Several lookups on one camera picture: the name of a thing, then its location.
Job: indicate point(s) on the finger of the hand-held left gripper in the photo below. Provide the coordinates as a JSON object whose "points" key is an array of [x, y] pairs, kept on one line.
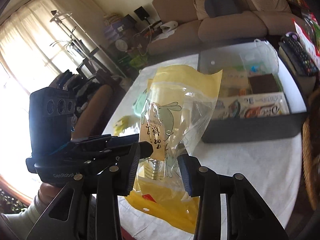
{"points": [[146, 148], [120, 141]]}

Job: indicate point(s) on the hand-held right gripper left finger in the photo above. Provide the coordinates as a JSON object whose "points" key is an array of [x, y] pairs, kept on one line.
{"points": [[132, 170]]}

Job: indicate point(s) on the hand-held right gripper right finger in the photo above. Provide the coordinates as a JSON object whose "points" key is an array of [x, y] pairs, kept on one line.
{"points": [[186, 177]]}

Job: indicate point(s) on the yellow printed plastic bag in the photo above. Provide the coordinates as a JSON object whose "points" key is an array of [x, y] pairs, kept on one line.
{"points": [[180, 85]]}

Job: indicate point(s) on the black storage box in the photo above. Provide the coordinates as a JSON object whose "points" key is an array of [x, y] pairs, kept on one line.
{"points": [[250, 130]]}

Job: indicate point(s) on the person's left forearm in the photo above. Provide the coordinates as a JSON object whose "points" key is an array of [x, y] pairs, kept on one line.
{"points": [[32, 210]]}

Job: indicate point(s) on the yellow sachet strip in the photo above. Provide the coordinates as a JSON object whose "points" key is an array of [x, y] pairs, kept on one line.
{"points": [[122, 123]]}

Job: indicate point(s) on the tan armchair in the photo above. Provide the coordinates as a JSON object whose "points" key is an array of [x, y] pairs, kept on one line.
{"points": [[95, 110]]}

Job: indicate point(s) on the mint green wipes case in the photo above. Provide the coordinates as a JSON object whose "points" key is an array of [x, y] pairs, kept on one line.
{"points": [[137, 105]]}

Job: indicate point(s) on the pile of dark clothes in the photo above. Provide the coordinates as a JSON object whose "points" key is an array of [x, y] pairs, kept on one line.
{"points": [[70, 82]]}

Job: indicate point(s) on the dark wooden chair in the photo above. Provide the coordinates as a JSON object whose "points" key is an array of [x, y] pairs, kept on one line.
{"points": [[105, 72]]}

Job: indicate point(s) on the green plastic bag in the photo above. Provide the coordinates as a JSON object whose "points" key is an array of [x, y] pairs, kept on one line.
{"points": [[138, 60]]}

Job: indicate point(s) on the potted plant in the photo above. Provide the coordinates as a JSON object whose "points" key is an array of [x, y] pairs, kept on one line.
{"points": [[71, 45]]}

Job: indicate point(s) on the sheer window curtain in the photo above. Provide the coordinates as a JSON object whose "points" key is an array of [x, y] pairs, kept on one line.
{"points": [[30, 42]]}

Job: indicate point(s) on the white blue printed box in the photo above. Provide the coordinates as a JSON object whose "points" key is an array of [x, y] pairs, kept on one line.
{"points": [[252, 107]]}

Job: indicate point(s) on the white coat rack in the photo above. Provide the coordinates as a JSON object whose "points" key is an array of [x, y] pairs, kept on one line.
{"points": [[82, 30]]}

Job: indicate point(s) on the beige paper packet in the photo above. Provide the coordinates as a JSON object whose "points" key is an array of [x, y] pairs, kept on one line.
{"points": [[235, 80]]}

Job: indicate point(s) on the stack of purple white packs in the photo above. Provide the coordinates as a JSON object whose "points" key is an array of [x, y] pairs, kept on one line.
{"points": [[113, 30]]}

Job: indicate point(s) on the black speaker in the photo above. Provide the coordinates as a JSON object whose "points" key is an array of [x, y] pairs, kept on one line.
{"points": [[127, 20], [141, 13]]}

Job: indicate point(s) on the brown scouring sponge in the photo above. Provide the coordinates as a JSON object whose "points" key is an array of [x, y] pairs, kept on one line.
{"points": [[263, 83]]}

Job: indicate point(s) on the white object on sofa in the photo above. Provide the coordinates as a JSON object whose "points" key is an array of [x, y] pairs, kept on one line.
{"points": [[168, 26]]}

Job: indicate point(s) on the wicker basket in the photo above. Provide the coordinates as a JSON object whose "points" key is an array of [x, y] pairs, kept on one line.
{"points": [[310, 155]]}

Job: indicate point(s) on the brown sofa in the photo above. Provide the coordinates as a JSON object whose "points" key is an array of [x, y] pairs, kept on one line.
{"points": [[225, 30]]}

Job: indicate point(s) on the clear plastic bag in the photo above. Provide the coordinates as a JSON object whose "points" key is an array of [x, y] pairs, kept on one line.
{"points": [[265, 55]]}

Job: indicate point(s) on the black lumbar pillow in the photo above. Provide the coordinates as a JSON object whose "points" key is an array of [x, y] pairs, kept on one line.
{"points": [[222, 5]]}

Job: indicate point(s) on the black remote control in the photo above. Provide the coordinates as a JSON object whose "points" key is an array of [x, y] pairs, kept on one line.
{"points": [[300, 52]]}

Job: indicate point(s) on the red white snack bag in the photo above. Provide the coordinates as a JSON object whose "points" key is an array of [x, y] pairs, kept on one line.
{"points": [[306, 37]]}

